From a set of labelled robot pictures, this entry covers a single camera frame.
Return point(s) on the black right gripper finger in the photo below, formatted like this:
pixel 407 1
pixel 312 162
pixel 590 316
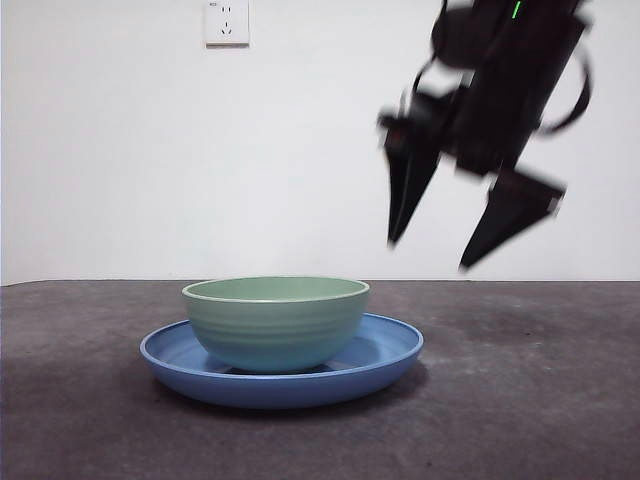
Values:
pixel 510 210
pixel 407 175

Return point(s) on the green ribbed bowl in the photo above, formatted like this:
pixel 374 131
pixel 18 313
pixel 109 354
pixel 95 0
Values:
pixel 275 330

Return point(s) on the blue plate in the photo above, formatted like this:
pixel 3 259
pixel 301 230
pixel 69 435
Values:
pixel 280 392

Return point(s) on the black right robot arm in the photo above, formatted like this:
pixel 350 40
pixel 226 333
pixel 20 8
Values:
pixel 515 75

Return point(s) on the white wall socket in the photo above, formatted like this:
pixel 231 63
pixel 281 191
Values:
pixel 226 25

